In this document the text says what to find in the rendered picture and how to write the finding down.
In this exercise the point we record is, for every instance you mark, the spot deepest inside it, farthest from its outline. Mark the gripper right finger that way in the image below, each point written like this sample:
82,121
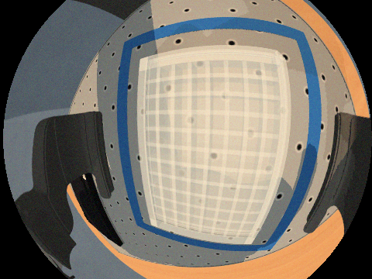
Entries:
347,173

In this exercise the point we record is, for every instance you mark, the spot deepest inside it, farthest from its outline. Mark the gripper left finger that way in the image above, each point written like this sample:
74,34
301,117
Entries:
65,147

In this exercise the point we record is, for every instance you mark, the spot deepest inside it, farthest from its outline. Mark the blue tape outline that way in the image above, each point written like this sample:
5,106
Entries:
314,126

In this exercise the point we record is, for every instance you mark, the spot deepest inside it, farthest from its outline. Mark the black rectangular frame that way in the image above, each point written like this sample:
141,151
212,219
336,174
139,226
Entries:
87,197

